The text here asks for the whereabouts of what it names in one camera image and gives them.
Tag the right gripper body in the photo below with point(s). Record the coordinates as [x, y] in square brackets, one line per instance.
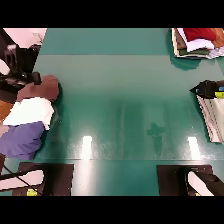
[208, 89]

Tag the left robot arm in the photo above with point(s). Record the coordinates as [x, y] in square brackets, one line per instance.
[19, 65]

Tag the pale striped garment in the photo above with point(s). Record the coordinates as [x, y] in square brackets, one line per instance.
[213, 116]

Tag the pale blue garment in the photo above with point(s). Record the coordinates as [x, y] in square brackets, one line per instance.
[217, 52]

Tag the orange garment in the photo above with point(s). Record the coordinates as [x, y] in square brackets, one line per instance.
[219, 36]

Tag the white garment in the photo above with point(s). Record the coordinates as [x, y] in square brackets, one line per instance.
[30, 111]
[199, 45]

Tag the brown T-shirt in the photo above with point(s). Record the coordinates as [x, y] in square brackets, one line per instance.
[41, 88]

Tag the orange-brown garment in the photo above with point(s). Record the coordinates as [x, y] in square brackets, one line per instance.
[5, 110]

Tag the red garment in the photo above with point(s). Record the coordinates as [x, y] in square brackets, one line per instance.
[199, 33]

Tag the dark green garment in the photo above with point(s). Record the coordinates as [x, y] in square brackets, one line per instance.
[193, 52]

